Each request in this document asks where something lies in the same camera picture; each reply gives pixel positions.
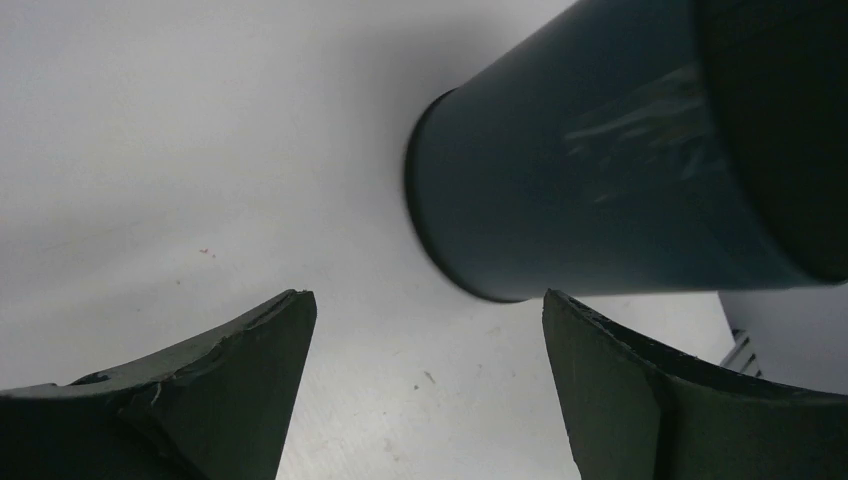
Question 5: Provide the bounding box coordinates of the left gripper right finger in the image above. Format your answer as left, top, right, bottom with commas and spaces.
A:
542, 290, 847, 479

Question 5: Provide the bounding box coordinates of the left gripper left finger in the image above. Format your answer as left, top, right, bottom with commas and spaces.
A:
1, 290, 317, 479

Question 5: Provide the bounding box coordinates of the aluminium mounting rail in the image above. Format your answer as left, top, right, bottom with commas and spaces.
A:
720, 329, 763, 378

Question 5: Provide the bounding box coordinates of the dark blue bin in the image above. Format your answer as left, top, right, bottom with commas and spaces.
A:
404, 1, 847, 302

